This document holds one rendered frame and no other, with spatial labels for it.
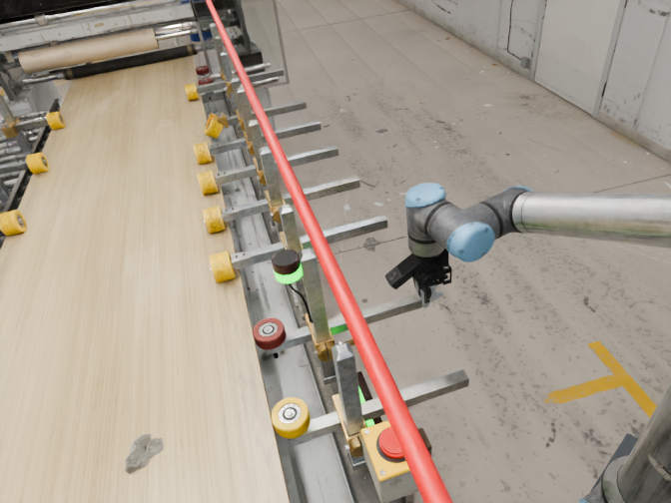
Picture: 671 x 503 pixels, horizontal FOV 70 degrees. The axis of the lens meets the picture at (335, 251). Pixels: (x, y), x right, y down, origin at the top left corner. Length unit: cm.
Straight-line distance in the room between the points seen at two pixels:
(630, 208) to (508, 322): 161
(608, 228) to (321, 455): 86
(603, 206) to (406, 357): 149
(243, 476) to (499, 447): 125
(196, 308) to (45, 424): 42
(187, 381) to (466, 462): 119
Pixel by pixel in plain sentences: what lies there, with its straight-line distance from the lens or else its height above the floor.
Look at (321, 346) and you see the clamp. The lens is 120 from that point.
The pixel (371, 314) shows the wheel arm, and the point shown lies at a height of 86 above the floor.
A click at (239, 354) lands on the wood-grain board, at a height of 90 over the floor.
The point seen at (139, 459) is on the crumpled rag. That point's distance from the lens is 112.
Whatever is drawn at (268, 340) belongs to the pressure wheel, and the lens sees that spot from 119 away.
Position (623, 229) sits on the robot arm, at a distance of 91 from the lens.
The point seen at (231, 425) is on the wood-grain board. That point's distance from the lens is 109.
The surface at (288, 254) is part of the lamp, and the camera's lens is 103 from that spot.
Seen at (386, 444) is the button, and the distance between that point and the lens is 64.
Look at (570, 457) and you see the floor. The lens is 211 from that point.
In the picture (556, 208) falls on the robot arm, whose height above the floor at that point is 124.
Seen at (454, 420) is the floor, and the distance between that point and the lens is 210.
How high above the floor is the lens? 179
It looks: 39 degrees down
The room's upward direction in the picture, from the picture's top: 8 degrees counter-clockwise
